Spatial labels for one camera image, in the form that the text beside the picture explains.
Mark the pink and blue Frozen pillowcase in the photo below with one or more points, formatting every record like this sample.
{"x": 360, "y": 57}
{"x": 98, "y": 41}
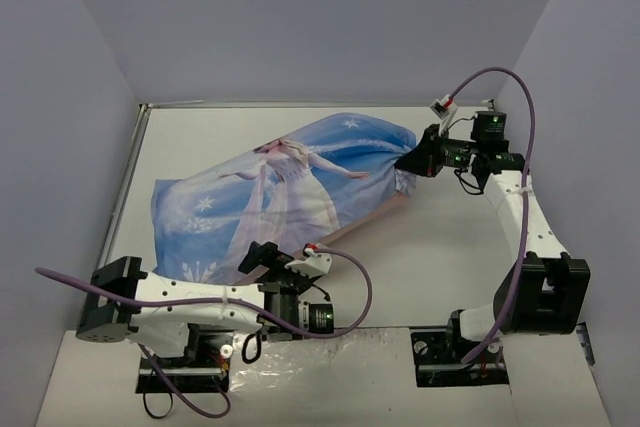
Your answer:
{"x": 311, "y": 185}

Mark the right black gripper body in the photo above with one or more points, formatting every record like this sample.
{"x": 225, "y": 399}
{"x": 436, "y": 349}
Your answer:
{"x": 431, "y": 152}

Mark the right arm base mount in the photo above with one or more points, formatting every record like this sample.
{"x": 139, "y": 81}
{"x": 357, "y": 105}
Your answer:
{"x": 437, "y": 358}

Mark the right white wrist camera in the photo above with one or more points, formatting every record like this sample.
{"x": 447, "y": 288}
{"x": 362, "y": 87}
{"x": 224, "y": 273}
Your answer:
{"x": 445, "y": 109}

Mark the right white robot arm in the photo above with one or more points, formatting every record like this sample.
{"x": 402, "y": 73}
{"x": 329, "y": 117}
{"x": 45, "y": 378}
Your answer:
{"x": 544, "y": 290}

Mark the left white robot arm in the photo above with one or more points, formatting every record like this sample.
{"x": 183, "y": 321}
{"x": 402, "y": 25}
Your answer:
{"x": 170, "y": 316}

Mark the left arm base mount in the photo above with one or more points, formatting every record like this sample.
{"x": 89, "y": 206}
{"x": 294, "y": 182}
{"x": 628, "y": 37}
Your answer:
{"x": 204, "y": 366}

